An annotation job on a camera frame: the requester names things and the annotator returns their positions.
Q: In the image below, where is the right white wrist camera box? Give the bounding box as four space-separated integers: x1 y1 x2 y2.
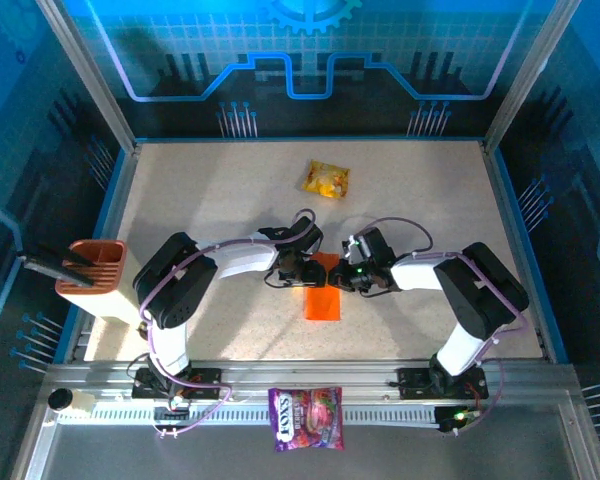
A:
340 233 370 265

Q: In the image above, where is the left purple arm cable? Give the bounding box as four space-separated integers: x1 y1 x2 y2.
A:
138 208 317 440

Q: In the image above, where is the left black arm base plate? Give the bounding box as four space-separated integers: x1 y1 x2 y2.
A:
131 368 223 400

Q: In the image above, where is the orange-topped cream utensil holder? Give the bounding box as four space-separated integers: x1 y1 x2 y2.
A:
54 238 144 326

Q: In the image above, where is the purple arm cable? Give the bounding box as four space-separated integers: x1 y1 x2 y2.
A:
352 216 530 436
138 208 317 440

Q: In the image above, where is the orange square paper sheet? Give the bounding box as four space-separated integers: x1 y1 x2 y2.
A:
303 251 342 322

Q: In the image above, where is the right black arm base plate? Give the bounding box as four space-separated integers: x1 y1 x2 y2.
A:
396 367 490 401

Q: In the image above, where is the aluminium table side rail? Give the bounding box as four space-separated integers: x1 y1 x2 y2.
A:
481 142 567 364
62 142 142 364

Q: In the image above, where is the yellow snack packet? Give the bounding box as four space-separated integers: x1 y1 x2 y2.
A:
300 158 352 200

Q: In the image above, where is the black right controller board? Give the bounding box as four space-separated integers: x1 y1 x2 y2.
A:
436 405 482 435

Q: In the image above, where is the black thin stick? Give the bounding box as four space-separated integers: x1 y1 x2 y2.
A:
34 243 100 267

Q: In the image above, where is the black flat utensil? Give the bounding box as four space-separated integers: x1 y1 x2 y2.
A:
19 253 97 289

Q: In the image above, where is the black round knob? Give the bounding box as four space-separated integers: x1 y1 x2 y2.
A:
48 388 75 413

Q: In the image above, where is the white slotted cable duct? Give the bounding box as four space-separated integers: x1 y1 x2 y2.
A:
87 401 444 427

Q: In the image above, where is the aluminium frame post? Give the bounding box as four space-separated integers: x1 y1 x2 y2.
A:
33 0 142 155
481 0 582 155

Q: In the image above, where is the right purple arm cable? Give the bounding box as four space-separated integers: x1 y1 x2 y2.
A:
352 216 530 436

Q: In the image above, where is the aluminium front rail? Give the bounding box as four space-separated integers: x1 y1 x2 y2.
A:
43 360 579 402

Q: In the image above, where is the purple Fox's candy bag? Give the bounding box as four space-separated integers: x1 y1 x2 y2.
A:
267 386 345 453

